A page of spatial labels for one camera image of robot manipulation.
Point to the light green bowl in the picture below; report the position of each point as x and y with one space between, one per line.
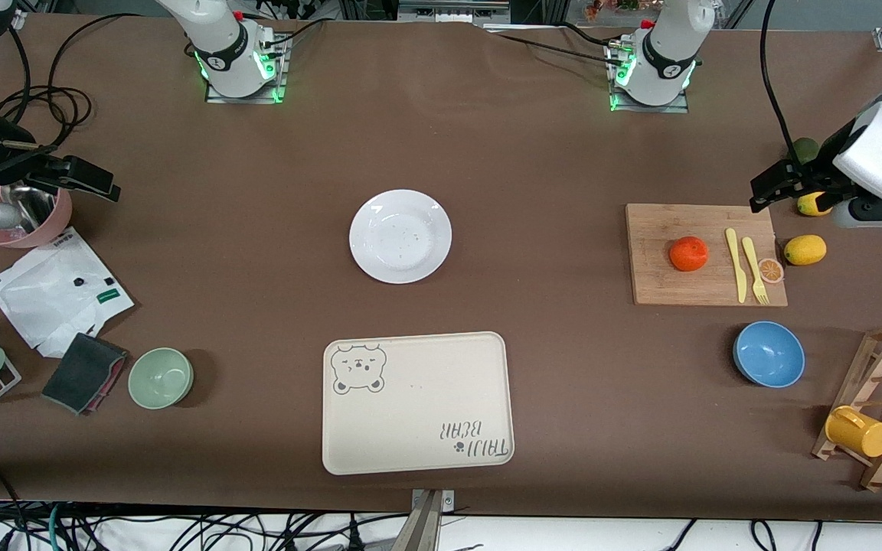
160 378

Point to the wooden cup rack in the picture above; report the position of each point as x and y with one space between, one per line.
877 360

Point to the white plastic bag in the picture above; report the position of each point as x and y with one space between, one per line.
50 306

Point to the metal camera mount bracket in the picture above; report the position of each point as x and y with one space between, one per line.
426 524

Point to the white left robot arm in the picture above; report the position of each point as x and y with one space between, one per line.
881 145

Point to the wooden cutting board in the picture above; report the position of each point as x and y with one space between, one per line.
663 283

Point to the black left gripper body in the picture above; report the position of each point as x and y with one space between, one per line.
826 159

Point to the metal scoop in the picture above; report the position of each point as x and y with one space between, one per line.
31 203

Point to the orange mandarin fruit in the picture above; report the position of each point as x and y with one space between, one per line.
689 253

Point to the beige bear print tray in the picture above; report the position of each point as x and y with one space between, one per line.
426 413

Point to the blue bowl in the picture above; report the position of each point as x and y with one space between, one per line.
769 354

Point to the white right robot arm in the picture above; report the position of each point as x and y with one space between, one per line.
227 46

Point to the orange slice toy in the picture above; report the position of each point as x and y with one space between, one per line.
771 270

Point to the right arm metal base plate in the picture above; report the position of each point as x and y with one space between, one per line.
215 96

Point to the yellow mango fruit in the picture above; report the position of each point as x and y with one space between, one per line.
812 205

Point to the dark grey folded cloth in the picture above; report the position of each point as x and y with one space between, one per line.
83 373

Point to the yellow mug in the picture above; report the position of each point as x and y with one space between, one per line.
858 432

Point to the aluminium frame profile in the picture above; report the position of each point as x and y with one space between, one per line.
452 11

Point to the white round plate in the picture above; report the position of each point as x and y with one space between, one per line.
400 236

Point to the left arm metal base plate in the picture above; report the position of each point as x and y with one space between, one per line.
678 109

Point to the green avocado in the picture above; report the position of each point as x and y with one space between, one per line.
806 149

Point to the yellow plastic fork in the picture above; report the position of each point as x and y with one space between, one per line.
752 264

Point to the yellow plastic knife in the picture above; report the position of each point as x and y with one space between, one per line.
737 268

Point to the yellow lemon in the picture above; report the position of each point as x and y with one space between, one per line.
805 249

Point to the pink bowl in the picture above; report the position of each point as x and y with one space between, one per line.
54 226

